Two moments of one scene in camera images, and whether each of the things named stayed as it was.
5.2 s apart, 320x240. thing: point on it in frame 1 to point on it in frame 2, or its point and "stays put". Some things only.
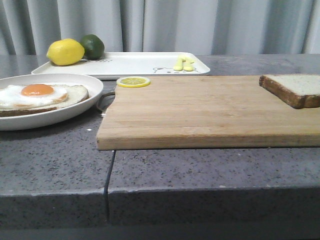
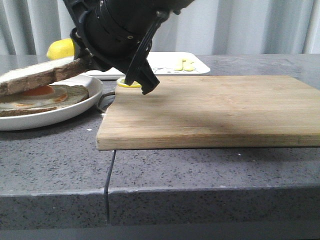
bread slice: x=299 y=91 to x=42 y=74
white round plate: x=36 y=119 stays put
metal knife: x=105 y=100 stays put
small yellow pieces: x=187 y=64 stays put
